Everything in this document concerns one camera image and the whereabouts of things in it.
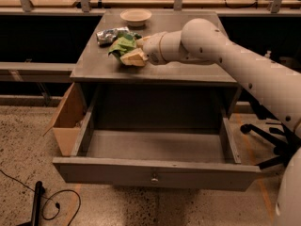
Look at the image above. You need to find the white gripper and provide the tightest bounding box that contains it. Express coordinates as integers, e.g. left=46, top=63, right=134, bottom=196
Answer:
left=120, top=32, right=166, bottom=67

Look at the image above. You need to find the green rice chip bag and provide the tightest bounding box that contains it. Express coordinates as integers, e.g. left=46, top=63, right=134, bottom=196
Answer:
left=108, top=32, right=141, bottom=60

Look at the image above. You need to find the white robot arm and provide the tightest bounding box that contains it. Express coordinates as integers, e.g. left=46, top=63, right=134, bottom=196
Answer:
left=121, top=19, right=301, bottom=226

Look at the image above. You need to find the silver foil snack bag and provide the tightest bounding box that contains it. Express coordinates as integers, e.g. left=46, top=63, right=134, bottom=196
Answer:
left=96, top=26, right=129, bottom=46

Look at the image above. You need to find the grey open top drawer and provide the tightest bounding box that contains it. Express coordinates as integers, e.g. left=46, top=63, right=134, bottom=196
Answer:
left=53, top=89, right=260, bottom=191

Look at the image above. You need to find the round metal drawer knob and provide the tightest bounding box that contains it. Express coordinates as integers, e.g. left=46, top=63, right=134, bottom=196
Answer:
left=150, top=173, right=159, bottom=184

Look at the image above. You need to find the white ceramic bowl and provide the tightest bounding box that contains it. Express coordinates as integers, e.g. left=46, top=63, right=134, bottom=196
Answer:
left=120, top=8, right=152, bottom=27

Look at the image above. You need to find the grey cabinet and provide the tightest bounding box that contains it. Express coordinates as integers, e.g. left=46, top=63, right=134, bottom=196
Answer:
left=71, top=9, right=242, bottom=114

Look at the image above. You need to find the open cardboard box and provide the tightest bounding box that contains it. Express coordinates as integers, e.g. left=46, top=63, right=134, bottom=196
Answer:
left=44, top=83, right=85, bottom=156

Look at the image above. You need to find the clear sanitizer pump bottle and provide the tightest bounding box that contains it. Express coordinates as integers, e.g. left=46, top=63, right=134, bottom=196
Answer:
left=264, top=50, right=272, bottom=58

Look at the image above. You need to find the black stand leg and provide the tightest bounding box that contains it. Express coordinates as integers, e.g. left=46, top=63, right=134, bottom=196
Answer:
left=18, top=181, right=45, bottom=226

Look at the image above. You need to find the black office chair base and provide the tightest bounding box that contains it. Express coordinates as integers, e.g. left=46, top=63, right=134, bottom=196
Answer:
left=240, top=122, right=301, bottom=170

